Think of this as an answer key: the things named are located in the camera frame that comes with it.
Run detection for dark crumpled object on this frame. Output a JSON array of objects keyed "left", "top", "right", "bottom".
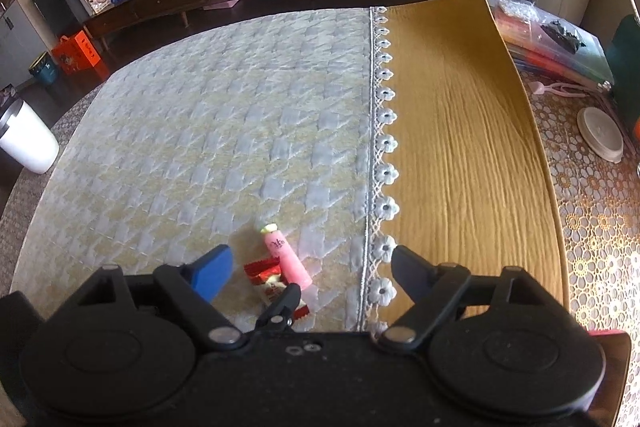
[{"left": 540, "top": 21, "right": 587, "bottom": 54}]

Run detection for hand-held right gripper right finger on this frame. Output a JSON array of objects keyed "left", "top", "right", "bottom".
[{"left": 377, "top": 245, "right": 539, "bottom": 353}]

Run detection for orange gift box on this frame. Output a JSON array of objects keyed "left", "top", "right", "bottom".
[{"left": 51, "top": 31, "right": 110, "bottom": 80}]

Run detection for white round lid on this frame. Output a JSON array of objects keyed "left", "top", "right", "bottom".
[{"left": 576, "top": 107, "right": 626, "bottom": 164}]

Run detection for yellow mat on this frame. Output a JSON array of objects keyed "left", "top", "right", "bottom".
[{"left": 372, "top": 0, "right": 571, "bottom": 333}]

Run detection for red tin box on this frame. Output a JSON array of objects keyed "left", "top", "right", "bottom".
[{"left": 585, "top": 328, "right": 632, "bottom": 427}]

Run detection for quilted white mat lace trim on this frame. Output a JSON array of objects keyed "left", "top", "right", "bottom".
[{"left": 10, "top": 7, "right": 401, "bottom": 333}]

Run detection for clear plastic bag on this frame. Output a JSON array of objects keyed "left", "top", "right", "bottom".
[{"left": 495, "top": 0, "right": 546, "bottom": 25}]

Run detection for pink tube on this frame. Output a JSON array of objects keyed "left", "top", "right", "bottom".
[{"left": 260, "top": 223, "right": 313, "bottom": 288}]

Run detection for green orange utensil holder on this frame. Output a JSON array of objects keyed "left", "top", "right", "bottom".
[{"left": 602, "top": 14, "right": 640, "bottom": 138}]

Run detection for red candy wrapper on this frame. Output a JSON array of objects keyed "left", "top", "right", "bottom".
[{"left": 243, "top": 257, "right": 308, "bottom": 319}]

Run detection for teal book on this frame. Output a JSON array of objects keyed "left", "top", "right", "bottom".
[{"left": 530, "top": 19, "right": 616, "bottom": 82}]

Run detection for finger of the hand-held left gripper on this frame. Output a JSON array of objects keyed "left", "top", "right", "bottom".
[{"left": 254, "top": 283, "right": 303, "bottom": 334}]

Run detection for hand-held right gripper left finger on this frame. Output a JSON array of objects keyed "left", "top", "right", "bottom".
[{"left": 75, "top": 244, "right": 248, "bottom": 351}]

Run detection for grey cabinet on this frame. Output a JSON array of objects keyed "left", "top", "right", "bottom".
[{"left": 0, "top": 0, "right": 56, "bottom": 90}]

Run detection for teal bin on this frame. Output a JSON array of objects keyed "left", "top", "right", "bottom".
[{"left": 28, "top": 52, "right": 63, "bottom": 86}]

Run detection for white tumbler with handle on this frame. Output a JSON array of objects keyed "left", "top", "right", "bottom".
[{"left": 0, "top": 99, "right": 60, "bottom": 174}]

